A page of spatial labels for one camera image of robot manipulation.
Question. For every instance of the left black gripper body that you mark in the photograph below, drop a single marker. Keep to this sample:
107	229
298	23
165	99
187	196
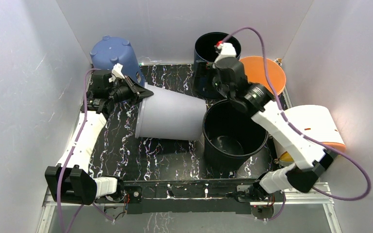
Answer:
122	93

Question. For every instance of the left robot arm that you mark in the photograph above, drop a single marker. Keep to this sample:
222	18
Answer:
69	181

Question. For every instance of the blue plastic bucket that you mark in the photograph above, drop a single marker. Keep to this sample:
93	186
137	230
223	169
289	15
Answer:
112	50

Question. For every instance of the grey plastic bucket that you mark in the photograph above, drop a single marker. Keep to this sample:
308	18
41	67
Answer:
170	115

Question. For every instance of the dark blue bucket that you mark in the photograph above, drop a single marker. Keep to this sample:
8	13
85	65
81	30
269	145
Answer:
204	51

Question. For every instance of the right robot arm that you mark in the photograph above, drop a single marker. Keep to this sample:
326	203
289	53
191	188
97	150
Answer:
261	106

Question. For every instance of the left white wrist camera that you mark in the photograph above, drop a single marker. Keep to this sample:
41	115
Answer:
116	73

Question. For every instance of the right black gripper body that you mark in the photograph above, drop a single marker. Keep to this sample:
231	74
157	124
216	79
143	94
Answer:
214	82

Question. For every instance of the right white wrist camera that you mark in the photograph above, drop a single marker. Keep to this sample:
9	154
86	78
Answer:
224	49

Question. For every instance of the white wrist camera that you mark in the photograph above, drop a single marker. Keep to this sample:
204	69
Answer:
224	49
116	73

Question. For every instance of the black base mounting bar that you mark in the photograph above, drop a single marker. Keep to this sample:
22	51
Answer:
197	196

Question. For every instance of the large black bucket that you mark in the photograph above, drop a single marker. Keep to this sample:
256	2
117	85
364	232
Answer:
230	137

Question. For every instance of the white and orange container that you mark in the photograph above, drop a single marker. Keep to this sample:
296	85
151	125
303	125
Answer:
316	122

